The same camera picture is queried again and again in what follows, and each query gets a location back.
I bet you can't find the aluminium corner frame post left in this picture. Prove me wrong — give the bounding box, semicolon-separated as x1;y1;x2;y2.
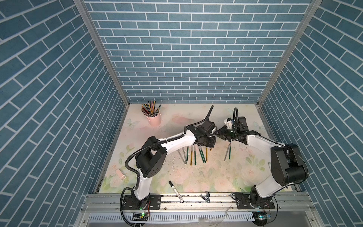
74;0;130;108

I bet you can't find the aluminium front rail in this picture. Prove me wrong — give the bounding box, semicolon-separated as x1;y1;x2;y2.
75;192;323;227

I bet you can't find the black binder clip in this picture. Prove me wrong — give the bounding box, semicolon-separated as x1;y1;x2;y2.
200;191;210;203

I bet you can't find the black marker pen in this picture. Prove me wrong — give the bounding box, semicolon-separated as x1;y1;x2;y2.
169;181;184;203

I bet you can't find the pink metal pencil cup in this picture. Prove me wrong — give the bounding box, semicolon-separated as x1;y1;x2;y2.
147;112;162;127

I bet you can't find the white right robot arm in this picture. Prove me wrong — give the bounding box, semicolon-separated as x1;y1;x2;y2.
215;117;309;201

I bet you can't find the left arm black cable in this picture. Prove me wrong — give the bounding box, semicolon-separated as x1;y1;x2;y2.
119;105;215;227

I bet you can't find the aluminium corner frame post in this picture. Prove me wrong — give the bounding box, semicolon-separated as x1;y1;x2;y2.
257;0;322;107
74;0;130;108

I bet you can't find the coloured pencils bundle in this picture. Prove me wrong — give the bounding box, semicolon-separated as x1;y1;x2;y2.
141;101;161;117

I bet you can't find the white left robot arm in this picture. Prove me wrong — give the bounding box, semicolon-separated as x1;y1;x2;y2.
125;119;217;201

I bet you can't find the aluminium corner frame post right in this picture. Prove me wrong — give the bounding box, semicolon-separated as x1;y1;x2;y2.
257;0;322;107

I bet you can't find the silver carving knife capped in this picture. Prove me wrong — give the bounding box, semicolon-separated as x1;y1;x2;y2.
224;143;231;161

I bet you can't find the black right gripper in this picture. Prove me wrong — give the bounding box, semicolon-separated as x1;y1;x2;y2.
214;126;239;142

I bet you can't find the silver carving knife leftmost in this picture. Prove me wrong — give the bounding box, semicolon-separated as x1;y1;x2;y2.
177;150;187;165

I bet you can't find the pink eraser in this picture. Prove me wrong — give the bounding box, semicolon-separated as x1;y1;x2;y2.
115;169;126;180

